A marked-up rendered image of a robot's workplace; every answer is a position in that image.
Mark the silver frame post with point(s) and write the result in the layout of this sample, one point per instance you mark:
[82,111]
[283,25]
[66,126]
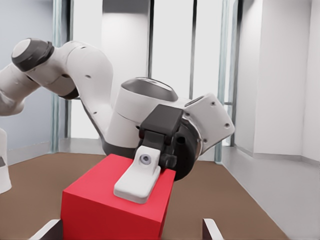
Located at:
[56,125]
[223,50]

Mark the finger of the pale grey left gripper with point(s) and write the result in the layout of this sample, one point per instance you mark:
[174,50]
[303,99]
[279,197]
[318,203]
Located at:
[136,183]

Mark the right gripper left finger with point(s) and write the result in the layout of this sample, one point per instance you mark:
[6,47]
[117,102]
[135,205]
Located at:
[47,231]

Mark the red wooden cube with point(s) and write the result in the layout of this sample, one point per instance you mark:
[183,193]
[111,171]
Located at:
[112,212]

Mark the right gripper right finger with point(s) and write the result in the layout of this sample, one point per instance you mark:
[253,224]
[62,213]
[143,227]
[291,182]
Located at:
[212,230]

